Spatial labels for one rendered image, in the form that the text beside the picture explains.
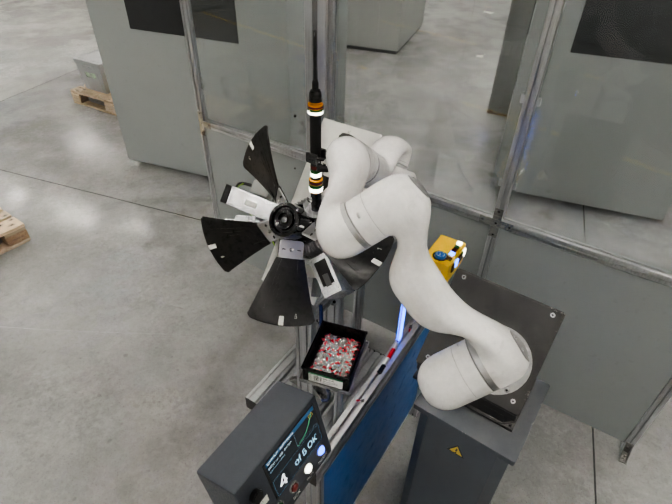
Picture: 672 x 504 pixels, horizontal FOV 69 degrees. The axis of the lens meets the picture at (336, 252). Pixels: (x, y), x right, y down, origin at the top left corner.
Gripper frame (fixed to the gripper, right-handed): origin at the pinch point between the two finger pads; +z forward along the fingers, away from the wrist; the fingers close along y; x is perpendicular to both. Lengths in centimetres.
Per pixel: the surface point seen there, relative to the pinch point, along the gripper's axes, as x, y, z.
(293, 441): -24, -67, -41
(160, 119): -101, 130, 240
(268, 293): -44.8, -19.9, 5.5
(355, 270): -30.5, -7.5, -20.3
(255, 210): -36.6, 6.4, 32.4
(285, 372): -139, 12, 26
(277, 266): -38.1, -13.2, 6.5
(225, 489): -21, -83, -37
